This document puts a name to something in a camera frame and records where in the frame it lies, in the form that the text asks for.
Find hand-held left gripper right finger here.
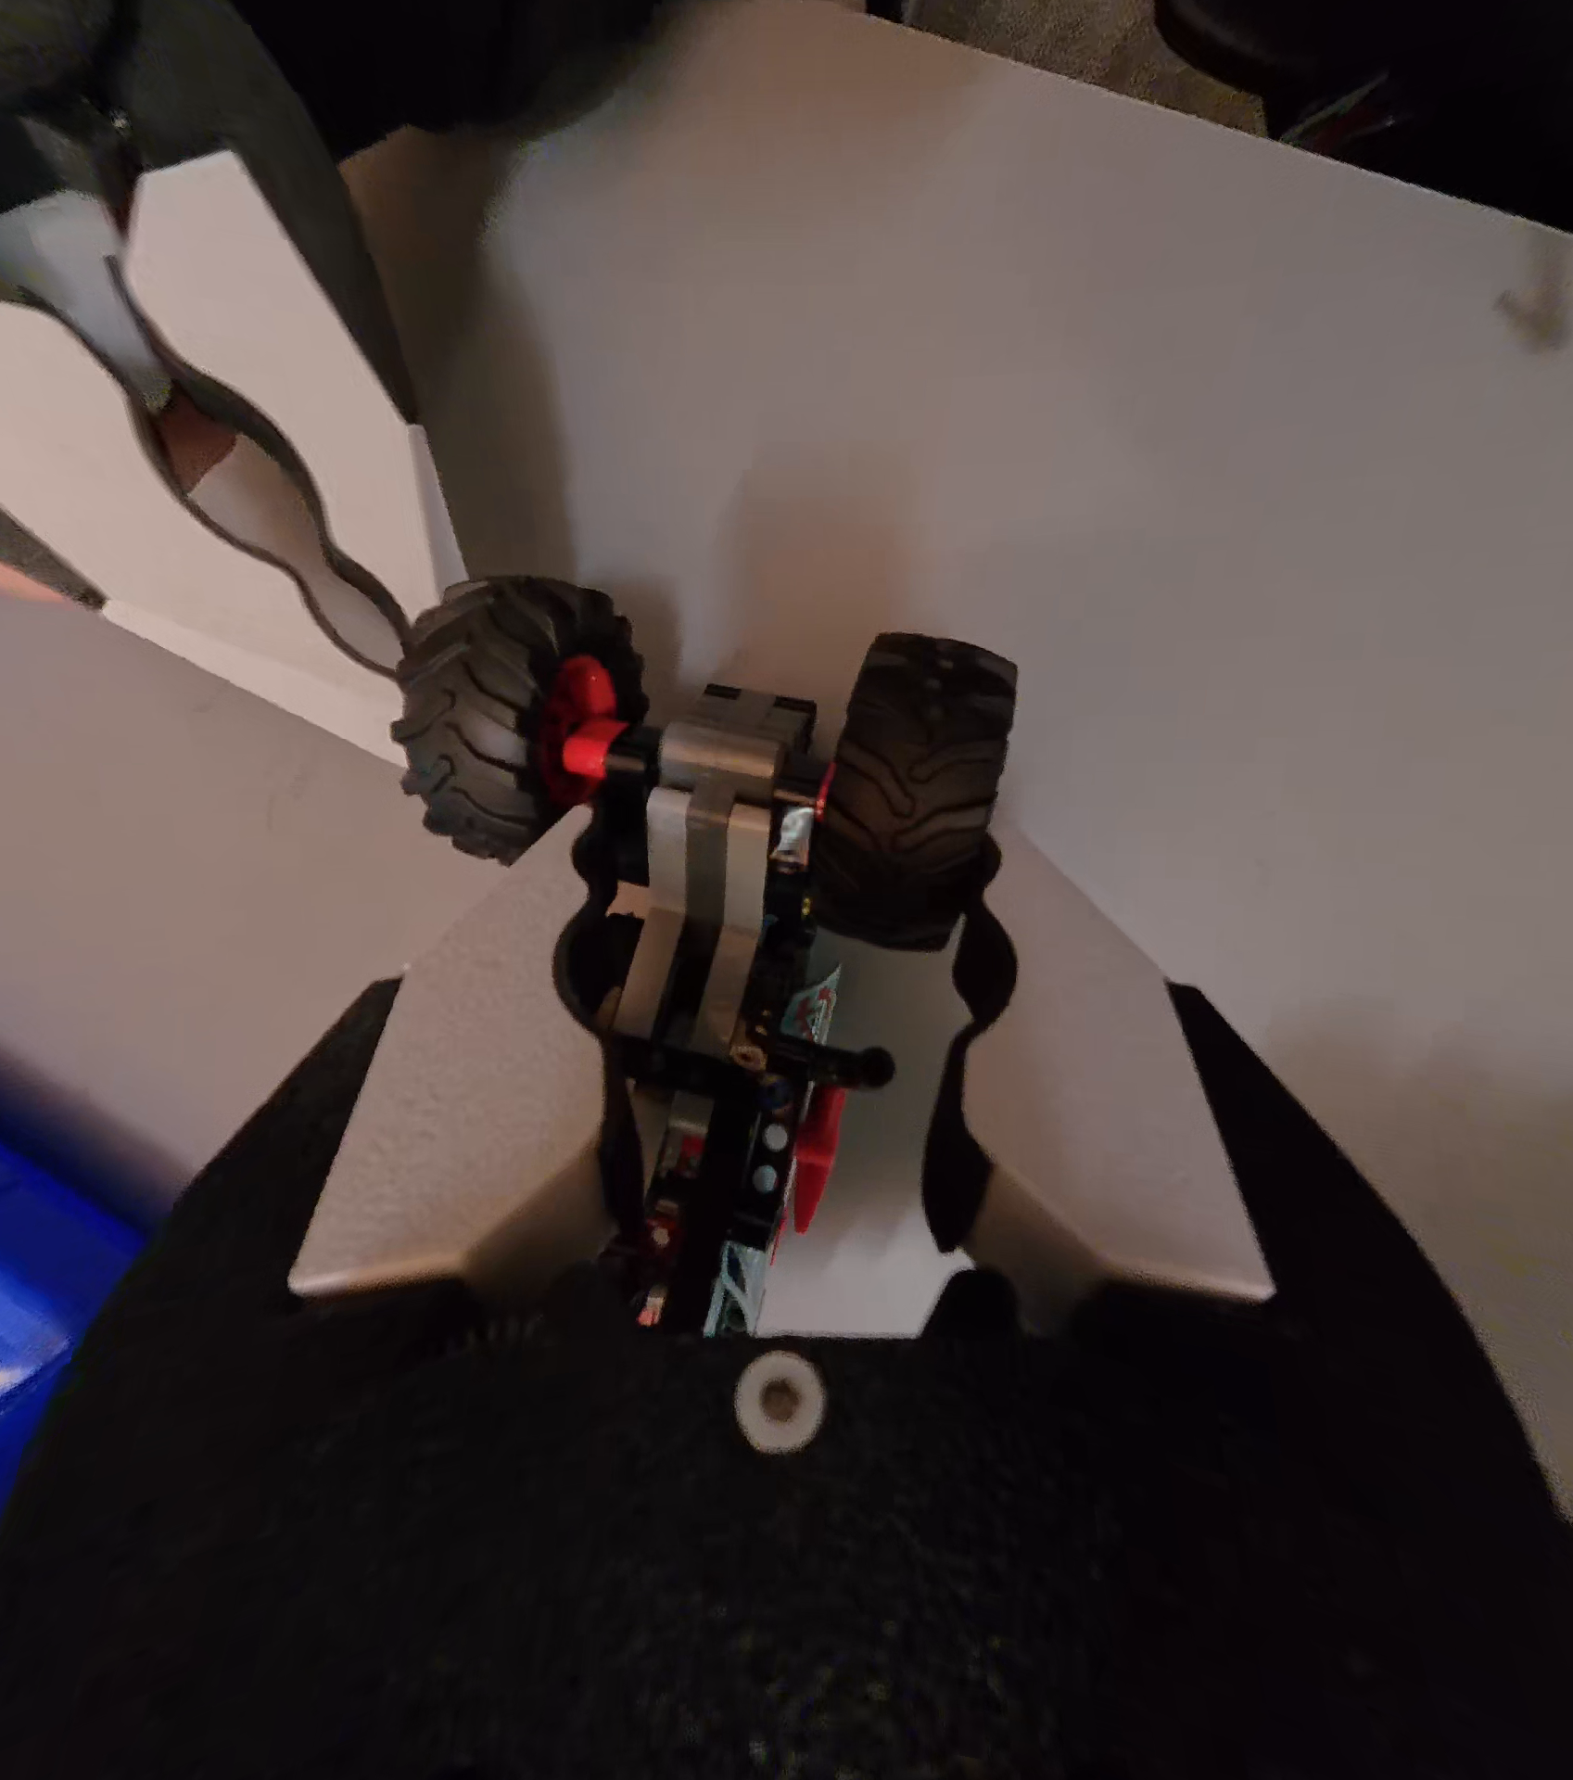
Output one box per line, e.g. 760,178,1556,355
922,831,1277,1303

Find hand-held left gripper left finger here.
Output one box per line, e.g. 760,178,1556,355
286,824,626,1303

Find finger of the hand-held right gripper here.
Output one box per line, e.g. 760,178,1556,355
115,151,468,626
0,275,405,766

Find black toy truck chassis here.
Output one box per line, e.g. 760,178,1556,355
592,820,899,1339

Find black toy wheel red hub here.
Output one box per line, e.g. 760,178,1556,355
808,632,1023,955
394,571,650,865

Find grey toy axle block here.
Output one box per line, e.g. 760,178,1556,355
583,679,827,837

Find person's right forearm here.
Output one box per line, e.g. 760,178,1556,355
236,0,886,161

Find person's right hand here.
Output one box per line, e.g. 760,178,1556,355
160,396,244,491

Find person's black clothing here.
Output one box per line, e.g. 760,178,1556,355
1145,0,1573,280

